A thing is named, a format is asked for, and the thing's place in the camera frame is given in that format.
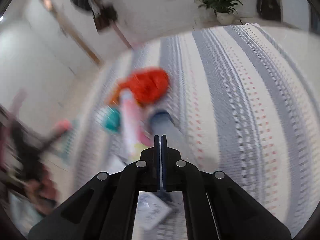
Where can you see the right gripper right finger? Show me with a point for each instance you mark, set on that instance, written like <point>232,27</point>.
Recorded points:
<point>215,206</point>

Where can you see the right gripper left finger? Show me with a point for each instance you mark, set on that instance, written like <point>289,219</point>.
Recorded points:
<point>105,207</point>

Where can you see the pink white tube bottle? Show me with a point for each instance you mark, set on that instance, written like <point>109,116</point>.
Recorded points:
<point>131,124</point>

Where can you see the teal plastic packet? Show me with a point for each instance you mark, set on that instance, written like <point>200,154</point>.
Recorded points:
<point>111,119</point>

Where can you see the orange plastic bag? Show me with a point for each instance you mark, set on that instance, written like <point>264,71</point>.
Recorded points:
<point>147,85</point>

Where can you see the pink plastic packet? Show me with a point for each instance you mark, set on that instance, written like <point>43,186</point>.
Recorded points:
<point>63,126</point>

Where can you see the clear plastic bottle blue cap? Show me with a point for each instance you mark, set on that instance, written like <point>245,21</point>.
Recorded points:
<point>161,123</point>

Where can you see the white room door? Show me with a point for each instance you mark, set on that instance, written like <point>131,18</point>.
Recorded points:
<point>60,36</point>

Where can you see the person's left hand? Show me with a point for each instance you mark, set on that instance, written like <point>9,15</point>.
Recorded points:
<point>42,194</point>

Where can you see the orange foil wrapper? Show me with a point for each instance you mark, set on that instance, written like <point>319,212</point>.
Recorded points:
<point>113,97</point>

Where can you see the striped grey white tablecloth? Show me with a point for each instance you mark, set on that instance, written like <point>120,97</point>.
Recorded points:
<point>246,99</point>

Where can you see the pink coat rack stand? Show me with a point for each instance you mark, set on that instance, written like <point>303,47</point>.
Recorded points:
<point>129,38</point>

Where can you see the brown hanging handbag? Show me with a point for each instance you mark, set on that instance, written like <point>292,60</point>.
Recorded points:
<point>104,17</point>

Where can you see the green potted plant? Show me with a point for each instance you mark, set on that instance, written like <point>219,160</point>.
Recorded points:
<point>224,10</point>

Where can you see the black acoustic guitar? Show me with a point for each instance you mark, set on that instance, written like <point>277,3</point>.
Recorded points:
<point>269,10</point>

